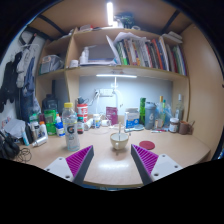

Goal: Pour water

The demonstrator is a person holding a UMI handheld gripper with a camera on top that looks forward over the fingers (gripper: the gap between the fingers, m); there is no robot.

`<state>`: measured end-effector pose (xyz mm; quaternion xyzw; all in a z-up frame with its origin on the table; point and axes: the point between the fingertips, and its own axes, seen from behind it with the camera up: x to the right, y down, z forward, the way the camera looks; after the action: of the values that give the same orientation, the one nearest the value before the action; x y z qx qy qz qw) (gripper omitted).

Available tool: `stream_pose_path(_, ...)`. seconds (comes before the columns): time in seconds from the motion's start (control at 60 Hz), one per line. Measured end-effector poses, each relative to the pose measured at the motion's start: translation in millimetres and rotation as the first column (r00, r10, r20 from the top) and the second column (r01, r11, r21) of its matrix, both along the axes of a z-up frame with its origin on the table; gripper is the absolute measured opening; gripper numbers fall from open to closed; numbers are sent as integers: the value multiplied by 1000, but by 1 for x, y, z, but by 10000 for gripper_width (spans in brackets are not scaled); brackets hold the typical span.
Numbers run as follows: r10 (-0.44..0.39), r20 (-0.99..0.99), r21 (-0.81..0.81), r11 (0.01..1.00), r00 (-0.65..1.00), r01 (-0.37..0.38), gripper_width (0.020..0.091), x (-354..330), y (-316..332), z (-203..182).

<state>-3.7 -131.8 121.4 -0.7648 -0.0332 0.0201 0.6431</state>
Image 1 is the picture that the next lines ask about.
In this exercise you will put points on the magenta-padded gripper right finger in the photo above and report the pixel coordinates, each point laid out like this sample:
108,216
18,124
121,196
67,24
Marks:
146,161

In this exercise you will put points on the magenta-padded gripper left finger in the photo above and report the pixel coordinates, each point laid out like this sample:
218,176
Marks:
78,161

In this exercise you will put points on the flat round red coaster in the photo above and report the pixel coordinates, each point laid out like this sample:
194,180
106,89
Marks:
147,145

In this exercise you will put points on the clear yellow-capped drink bottle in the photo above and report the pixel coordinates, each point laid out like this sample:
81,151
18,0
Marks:
71,130

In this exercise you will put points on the cream round cup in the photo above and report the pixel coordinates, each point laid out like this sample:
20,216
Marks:
119,141

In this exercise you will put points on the small white blue-labelled bottle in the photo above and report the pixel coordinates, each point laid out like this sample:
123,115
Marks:
60,127

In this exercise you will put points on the wooden stick in cup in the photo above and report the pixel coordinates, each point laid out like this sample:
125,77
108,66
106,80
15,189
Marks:
119,127

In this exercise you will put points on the small white jar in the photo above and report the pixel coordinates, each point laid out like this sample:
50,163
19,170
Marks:
96,121

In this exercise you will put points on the grey shaker bottle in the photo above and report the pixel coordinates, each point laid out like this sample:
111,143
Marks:
150,116

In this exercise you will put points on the white and blue box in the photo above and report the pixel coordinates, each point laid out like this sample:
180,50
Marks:
131,118

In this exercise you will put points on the white tape roll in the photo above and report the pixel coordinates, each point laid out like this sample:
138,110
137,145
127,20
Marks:
105,123

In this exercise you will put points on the green plastic container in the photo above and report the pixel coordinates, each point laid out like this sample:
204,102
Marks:
50,121

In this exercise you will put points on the red and white can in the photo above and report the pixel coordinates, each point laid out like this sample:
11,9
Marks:
82,111

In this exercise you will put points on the brown mug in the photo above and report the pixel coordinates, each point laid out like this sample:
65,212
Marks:
183,127

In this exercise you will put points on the green tall bottle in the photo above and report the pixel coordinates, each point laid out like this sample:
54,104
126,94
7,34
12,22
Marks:
142,110

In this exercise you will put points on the clear yellow-capped glass bottle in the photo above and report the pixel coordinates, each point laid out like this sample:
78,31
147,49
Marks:
160,111

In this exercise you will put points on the magenta carton box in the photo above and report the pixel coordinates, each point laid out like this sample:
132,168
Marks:
112,115

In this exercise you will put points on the clear tall glass bottle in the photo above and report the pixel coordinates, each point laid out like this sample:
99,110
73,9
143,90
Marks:
179,107

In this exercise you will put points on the black pump bottle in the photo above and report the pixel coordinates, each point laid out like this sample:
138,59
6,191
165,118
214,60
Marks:
50,101

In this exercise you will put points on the white desk lamp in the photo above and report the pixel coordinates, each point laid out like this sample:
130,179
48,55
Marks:
117,95

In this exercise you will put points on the white power strip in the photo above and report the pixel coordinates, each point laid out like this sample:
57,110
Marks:
106,92

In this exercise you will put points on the white light strip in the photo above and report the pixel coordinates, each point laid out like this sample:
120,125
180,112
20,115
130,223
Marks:
116,76

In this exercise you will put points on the hanging clothes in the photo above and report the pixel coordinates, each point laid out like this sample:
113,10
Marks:
20,76

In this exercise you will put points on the wooden shelf unit with books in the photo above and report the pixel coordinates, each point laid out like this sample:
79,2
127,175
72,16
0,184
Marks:
133,50

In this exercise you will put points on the long ceiling light tube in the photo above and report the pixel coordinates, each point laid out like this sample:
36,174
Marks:
110,13

